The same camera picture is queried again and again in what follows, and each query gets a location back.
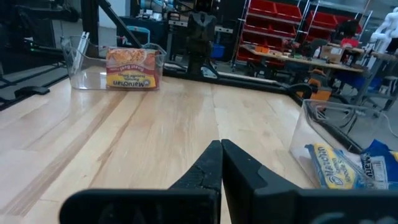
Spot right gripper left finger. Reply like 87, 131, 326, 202
59, 140, 223, 224

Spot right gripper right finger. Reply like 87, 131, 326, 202
221, 139, 398, 224

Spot red Maruchan noodle pack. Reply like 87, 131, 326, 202
105, 47, 161, 90

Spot blue crate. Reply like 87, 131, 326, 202
211, 43, 225, 60

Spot clear plastic bin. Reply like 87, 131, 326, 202
60, 34, 167, 91
288, 98, 398, 190

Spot metal rack with red bins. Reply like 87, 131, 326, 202
298, 9, 364, 43
236, 0, 304, 68

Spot wooden top workbench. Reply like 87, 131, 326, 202
241, 43, 366, 77

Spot cardboard box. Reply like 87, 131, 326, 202
320, 45, 345, 63

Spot grey metal workbench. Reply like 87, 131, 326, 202
357, 49, 398, 110

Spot light blue cart frame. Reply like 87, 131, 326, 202
126, 25, 151, 46

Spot black flat table bracket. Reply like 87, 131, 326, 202
14, 86, 50, 96

